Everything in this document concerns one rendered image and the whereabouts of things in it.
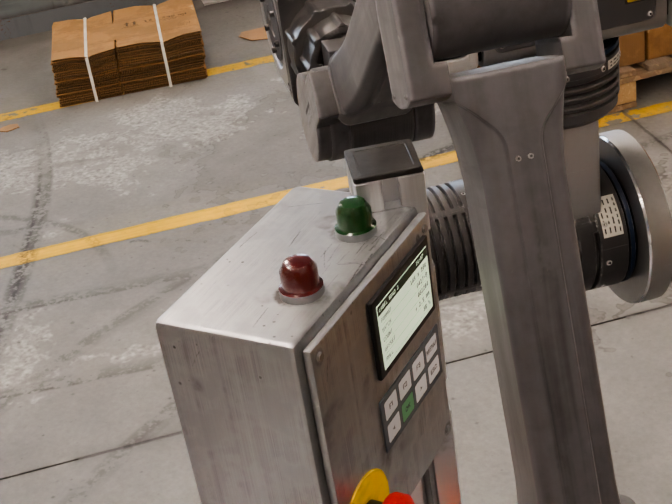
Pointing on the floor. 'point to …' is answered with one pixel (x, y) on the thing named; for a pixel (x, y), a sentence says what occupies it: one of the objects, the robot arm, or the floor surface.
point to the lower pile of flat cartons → (127, 52)
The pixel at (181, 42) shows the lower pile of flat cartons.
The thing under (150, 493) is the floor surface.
